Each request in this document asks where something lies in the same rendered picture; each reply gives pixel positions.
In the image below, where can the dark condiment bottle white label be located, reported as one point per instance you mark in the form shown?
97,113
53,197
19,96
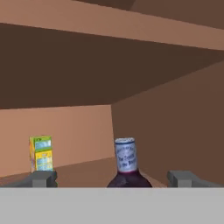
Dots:
126,163

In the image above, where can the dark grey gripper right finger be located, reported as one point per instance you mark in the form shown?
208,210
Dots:
182,178

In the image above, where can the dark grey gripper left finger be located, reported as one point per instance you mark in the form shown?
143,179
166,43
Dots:
40,178

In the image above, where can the brown wooden cabinet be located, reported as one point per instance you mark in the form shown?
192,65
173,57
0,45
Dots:
116,73

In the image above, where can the green yellow carton box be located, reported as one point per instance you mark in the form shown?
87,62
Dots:
41,153

